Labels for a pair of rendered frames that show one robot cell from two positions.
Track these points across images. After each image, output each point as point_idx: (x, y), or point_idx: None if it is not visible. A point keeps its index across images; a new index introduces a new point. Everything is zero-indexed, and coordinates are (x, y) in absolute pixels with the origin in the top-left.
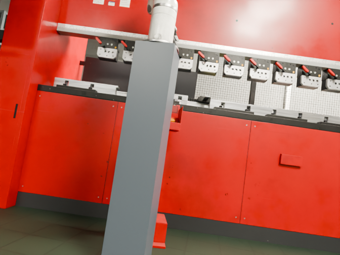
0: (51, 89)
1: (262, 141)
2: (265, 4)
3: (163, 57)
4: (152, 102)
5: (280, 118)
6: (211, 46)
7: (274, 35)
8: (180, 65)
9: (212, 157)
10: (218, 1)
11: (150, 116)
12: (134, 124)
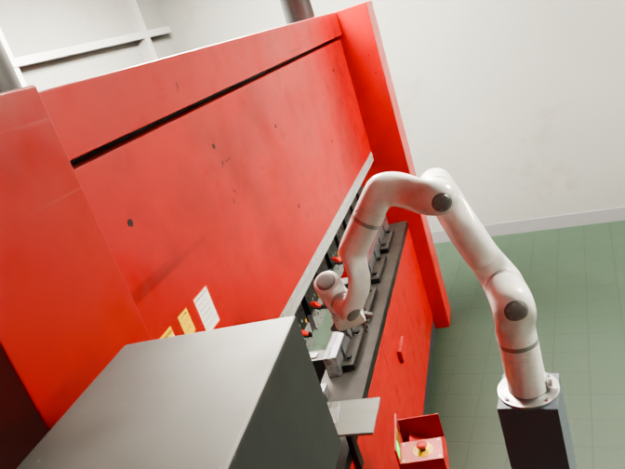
0: None
1: (391, 355)
2: (299, 154)
3: (562, 398)
4: (571, 450)
5: (383, 312)
6: (306, 275)
7: (321, 198)
8: (307, 346)
9: (391, 430)
10: (276, 186)
11: (574, 464)
12: None
